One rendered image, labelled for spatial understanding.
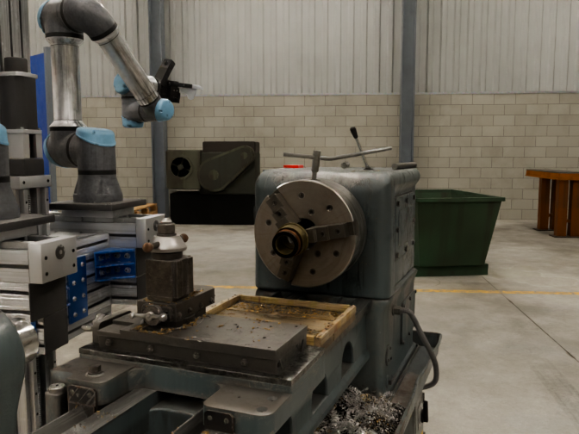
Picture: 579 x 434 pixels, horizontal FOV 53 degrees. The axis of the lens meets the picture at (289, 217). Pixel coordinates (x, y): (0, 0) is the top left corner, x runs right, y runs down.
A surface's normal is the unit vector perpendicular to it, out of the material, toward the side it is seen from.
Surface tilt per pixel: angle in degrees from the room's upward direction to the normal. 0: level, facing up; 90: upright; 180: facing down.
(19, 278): 90
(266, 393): 0
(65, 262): 90
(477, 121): 90
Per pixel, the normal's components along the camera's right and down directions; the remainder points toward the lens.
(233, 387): 0.00, -0.99
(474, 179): -0.08, 0.11
